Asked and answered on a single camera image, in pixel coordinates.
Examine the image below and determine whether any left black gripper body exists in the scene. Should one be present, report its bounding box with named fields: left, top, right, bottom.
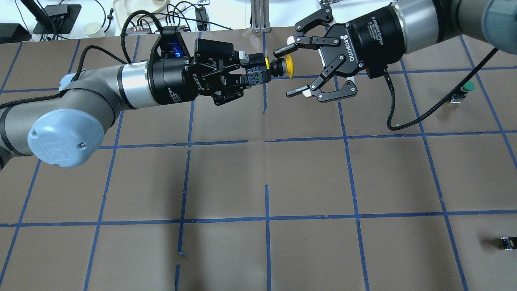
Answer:
left=147, top=38, right=245, bottom=105

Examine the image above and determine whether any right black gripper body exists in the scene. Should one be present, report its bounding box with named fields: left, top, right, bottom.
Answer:
left=293, top=4, right=406, bottom=103

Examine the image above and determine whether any yellow push button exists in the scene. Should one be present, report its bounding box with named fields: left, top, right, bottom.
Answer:
left=244, top=55, right=295, bottom=85

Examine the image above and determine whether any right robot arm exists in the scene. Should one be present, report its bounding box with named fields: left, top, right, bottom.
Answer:
left=273, top=0, right=517, bottom=102

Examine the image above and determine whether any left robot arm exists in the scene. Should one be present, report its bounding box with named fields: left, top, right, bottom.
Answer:
left=0, top=33, right=284, bottom=168

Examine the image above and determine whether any green push button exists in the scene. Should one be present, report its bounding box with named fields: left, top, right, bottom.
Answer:
left=449, top=81, right=475, bottom=104

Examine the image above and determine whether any black monitor stand base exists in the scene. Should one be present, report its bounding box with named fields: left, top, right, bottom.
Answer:
left=30, top=4, right=82, bottom=35

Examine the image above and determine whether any red push button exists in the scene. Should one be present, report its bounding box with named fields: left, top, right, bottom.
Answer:
left=500, top=236, right=517, bottom=251

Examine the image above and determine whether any black power adapter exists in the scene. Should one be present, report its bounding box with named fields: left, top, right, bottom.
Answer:
left=195, top=6, right=209, bottom=31

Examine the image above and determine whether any cream plate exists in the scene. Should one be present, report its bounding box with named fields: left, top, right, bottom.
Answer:
left=122, top=0, right=170, bottom=15

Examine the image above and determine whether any white paper cup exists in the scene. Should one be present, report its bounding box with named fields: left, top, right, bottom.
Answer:
left=83, top=22, right=105, bottom=38

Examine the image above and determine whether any aluminium frame post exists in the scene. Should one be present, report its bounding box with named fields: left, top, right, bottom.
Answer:
left=250, top=0, right=271, bottom=33

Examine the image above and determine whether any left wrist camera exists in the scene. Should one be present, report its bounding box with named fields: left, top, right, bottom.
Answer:
left=149, top=26, right=191, bottom=61

